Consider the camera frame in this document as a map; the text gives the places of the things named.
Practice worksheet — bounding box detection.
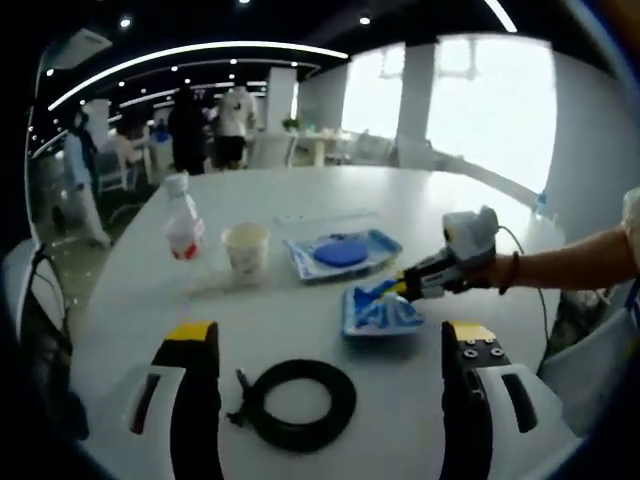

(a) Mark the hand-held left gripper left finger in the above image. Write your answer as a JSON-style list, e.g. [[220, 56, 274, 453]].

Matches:
[[84, 322, 225, 480]]

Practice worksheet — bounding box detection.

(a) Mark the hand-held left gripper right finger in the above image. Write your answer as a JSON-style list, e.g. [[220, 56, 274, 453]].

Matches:
[[438, 320, 582, 480]]

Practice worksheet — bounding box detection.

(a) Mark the blue tissue pack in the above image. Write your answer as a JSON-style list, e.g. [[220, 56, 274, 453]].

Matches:
[[341, 278, 426, 342]]

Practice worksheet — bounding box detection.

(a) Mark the wet wipes pack blue lid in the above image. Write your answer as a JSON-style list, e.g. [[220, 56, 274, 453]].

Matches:
[[283, 228, 404, 284]]

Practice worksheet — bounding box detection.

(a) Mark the white paper cup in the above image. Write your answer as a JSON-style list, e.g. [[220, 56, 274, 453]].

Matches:
[[221, 222, 272, 287]]

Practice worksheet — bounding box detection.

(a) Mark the clear plastic bottle red label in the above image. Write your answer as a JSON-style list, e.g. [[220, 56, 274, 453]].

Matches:
[[163, 172, 207, 263]]

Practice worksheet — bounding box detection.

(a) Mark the person's right hand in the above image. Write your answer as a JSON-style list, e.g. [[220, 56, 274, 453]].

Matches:
[[464, 253, 505, 296]]

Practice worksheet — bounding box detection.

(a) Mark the white table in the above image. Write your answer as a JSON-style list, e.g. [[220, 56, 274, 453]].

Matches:
[[69, 164, 569, 480]]

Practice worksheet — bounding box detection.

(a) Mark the white mesh chair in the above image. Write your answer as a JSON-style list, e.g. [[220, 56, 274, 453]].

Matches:
[[537, 297, 640, 437]]

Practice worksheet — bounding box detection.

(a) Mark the white background desk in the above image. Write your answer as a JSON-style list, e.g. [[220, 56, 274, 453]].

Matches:
[[249, 127, 401, 170]]

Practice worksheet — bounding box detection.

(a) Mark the white side desk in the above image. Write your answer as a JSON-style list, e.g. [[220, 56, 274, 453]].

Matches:
[[0, 238, 71, 354]]

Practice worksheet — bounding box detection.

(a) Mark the ceiling air conditioner unit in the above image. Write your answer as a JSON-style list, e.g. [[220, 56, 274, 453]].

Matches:
[[48, 28, 114, 67]]

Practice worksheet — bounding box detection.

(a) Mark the thin gripper cable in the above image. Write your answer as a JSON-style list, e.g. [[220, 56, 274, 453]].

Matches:
[[493, 224, 552, 344]]

